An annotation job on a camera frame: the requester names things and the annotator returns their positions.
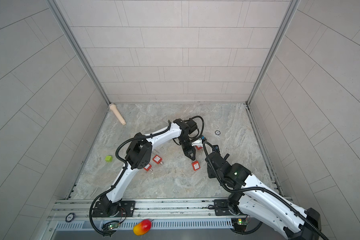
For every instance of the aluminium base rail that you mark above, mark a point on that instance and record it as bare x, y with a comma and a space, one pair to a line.
173, 219

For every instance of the green cube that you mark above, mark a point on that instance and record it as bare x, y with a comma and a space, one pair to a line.
109, 159

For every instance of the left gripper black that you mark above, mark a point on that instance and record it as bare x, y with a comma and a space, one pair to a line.
189, 152

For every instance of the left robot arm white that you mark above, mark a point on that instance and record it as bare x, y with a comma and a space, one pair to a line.
135, 154

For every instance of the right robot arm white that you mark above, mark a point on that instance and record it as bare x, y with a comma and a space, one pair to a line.
250, 197

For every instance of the red yellow mango toy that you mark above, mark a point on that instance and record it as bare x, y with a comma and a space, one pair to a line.
142, 228

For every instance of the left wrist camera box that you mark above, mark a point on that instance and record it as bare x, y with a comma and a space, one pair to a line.
198, 143

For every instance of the beige cylinder peg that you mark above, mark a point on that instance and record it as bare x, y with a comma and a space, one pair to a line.
115, 111

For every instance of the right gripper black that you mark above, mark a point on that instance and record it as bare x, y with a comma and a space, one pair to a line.
209, 168

